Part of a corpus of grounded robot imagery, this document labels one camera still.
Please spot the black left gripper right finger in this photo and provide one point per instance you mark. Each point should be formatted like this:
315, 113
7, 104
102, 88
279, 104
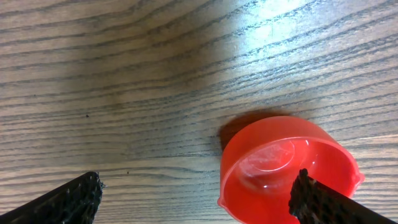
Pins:
312, 202

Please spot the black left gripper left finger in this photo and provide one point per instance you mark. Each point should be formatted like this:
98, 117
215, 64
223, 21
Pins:
75, 202

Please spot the red scoop with blue handle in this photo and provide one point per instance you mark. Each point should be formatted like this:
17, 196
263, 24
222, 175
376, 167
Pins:
261, 161

